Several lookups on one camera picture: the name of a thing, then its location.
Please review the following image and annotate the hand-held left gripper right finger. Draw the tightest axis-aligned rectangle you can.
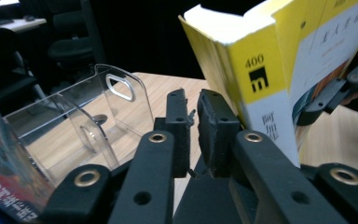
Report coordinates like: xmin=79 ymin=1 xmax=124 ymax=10
xmin=197 ymin=88 xmax=241 ymax=179

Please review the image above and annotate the white desk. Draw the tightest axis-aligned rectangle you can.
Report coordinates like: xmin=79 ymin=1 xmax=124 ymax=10
xmin=0 ymin=17 xmax=48 ymax=35

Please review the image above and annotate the yellow and white book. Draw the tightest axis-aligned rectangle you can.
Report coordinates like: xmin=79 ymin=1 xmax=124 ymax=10
xmin=178 ymin=0 xmax=358 ymax=169

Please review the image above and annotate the clear acrylic book holder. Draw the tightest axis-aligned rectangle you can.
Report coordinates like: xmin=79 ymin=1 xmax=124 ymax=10
xmin=4 ymin=63 xmax=155 ymax=188

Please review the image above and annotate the black office chair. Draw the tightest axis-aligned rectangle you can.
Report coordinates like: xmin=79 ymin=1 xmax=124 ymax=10
xmin=0 ymin=29 xmax=40 ymax=105
xmin=47 ymin=0 xmax=107 ymax=69

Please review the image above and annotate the red and blue paperback book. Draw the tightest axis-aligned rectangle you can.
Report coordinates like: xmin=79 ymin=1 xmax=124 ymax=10
xmin=0 ymin=79 xmax=55 ymax=222

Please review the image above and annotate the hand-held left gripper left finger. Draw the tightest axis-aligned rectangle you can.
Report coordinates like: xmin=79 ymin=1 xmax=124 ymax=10
xmin=154 ymin=88 xmax=198 ymax=179

